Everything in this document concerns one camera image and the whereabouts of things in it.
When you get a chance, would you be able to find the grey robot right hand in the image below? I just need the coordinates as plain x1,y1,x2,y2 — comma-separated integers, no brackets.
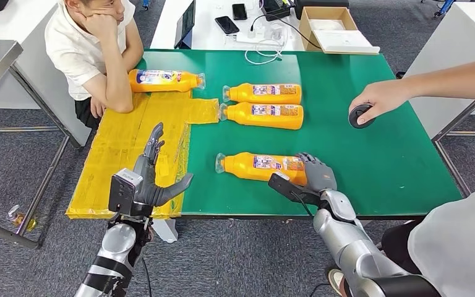
296,152,339,194

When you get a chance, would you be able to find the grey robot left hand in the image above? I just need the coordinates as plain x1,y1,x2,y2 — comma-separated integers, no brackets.
132,122,194,208

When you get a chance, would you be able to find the person's left hand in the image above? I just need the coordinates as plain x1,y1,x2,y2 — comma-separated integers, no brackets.
90,97,107,119

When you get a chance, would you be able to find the person's right hand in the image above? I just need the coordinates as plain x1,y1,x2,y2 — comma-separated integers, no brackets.
349,79,413,126
77,12,118,40

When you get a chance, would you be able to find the black round puck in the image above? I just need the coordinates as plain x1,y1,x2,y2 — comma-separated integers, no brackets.
348,103,375,129

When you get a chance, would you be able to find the orange detergent bottle clear cap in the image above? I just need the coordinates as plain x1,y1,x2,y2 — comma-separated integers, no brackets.
129,69,207,94
222,82,302,105
219,101,305,131
215,152,309,187

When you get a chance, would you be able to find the small clear plastic bottle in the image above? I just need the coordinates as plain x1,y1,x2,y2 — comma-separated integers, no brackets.
7,204,40,230

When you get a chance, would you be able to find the large yellow taped cardboard sheet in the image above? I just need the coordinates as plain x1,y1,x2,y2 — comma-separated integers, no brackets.
65,90,192,220

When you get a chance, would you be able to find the person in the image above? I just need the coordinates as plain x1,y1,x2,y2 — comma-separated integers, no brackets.
44,0,145,130
327,55,475,297

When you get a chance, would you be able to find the white table foot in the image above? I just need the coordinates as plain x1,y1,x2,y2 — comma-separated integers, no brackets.
151,218,179,243

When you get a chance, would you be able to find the white flat lid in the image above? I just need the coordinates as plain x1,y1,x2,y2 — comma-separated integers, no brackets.
313,28,381,54

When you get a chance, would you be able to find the white table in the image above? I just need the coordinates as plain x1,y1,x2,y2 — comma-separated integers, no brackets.
150,0,308,51
0,0,93,146
403,0,475,199

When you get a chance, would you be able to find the white packing insert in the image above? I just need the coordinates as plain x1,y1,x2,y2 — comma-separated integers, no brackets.
309,18,347,32

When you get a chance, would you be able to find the cardboard box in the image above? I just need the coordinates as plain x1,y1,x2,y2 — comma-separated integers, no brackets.
299,6,382,55

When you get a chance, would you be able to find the blue metal stand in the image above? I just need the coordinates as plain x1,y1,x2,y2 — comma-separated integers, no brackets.
434,0,455,18

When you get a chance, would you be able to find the black smartphone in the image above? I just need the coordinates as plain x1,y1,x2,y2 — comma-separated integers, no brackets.
232,3,249,21
215,15,241,35

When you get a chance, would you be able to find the black charger device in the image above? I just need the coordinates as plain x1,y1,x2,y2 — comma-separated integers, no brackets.
260,0,296,21

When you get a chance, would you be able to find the white power strip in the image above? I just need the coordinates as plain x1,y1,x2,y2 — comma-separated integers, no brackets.
236,25,285,44

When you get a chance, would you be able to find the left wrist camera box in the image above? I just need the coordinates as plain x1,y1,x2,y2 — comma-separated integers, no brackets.
108,168,144,218

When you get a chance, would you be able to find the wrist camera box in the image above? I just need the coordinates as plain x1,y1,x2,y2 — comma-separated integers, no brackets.
108,168,144,218
267,172,322,206

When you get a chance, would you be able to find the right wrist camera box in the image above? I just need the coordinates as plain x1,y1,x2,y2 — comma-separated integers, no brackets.
267,172,322,206

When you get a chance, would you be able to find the black cable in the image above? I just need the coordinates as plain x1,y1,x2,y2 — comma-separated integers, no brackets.
250,13,323,50

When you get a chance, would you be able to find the white cable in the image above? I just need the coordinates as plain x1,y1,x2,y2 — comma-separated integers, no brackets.
244,24,289,65

